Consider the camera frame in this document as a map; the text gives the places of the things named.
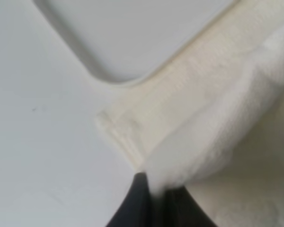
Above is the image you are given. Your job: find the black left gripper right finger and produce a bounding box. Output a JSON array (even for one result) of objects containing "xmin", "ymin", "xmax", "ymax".
[{"xmin": 163, "ymin": 186, "xmax": 217, "ymax": 227}]

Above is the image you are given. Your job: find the white rectangular plastic tray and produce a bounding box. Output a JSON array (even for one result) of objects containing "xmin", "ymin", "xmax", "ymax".
[{"xmin": 33, "ymin": 0, "xmax": 240, "ymax": 88}]

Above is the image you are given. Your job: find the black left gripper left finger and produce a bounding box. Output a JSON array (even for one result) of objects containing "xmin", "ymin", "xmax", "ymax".
[{"xmin": 107, "ymin": 173, "xmax": 153, "ymax": 227}]

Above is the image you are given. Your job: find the cream white towel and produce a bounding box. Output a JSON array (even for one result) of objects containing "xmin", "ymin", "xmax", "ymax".
[{"xmin": 96, "ymin": 0, "xmax": 284, "ymax": 227}]

